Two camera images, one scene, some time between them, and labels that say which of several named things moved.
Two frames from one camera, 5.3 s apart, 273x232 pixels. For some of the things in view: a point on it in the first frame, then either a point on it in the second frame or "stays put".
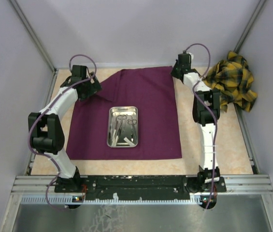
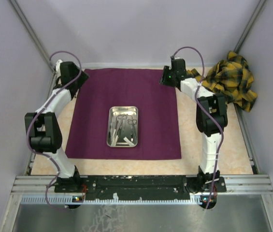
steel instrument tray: (122, 127) stays put
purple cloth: (152, 91) stays put
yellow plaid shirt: (233, 78) stays put
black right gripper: (172, 72) to (163, 80)
